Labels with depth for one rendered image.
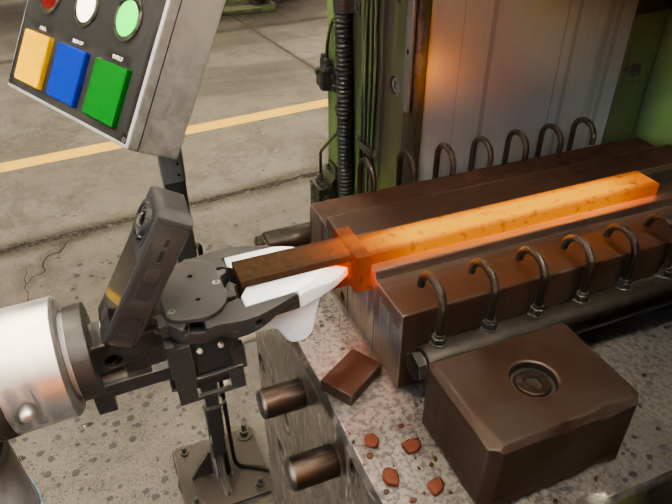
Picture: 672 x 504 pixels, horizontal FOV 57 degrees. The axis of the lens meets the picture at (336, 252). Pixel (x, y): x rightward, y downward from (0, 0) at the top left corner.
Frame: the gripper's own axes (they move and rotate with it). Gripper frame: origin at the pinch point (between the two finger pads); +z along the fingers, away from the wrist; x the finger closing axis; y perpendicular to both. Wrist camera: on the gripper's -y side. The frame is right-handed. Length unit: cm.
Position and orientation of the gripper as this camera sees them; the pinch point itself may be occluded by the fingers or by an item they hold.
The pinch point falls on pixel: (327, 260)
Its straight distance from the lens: 49.9
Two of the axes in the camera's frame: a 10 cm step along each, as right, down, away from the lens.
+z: 9.2, -2.5, 2.9
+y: 0.4, 8.1, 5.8
